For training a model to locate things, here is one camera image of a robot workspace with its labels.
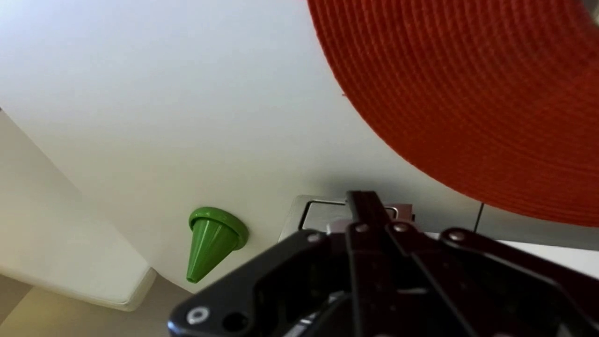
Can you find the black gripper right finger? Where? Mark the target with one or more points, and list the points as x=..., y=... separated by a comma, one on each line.
x=498, y=286

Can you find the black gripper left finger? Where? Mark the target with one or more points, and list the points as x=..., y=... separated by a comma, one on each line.
x=292, y=281

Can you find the green cone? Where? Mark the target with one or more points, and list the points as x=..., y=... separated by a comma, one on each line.
x=214, y=239

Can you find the red round plate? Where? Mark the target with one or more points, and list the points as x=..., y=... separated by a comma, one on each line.
x=480, y=93

